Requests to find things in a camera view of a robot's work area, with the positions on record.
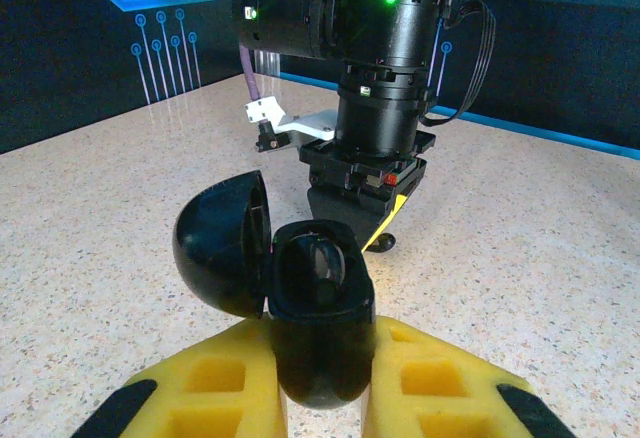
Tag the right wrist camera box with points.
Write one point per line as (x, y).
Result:
(300, 125)

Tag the black earbud charging case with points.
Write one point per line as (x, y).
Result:
(215, 258)

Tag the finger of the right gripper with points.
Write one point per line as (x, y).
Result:
(345, 213)

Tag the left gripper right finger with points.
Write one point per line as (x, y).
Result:
(450, 393)

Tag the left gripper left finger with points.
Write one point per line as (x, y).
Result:
(200, 388)

